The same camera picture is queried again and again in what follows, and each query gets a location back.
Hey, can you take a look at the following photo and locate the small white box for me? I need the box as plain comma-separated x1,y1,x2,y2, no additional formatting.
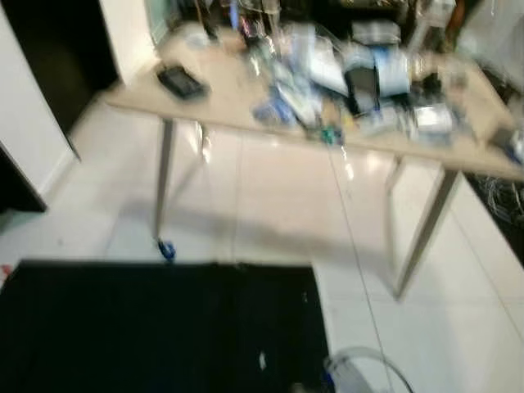
413,102,456,137

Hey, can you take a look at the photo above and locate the beige table with metal legs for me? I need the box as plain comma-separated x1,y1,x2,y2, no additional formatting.
102,20,524,300

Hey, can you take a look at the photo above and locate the blue table foot cap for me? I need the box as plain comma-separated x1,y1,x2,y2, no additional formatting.
157,238,178,262

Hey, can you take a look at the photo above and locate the black flat device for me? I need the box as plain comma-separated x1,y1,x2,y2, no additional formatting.
156,65,210,102

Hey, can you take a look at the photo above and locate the black floor mat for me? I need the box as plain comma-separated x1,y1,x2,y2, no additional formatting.
0,260,333,393

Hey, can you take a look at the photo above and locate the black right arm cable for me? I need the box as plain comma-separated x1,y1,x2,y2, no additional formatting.
326,346,415,393

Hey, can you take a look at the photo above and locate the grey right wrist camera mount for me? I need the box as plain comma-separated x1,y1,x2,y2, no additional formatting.
326,360,371,393

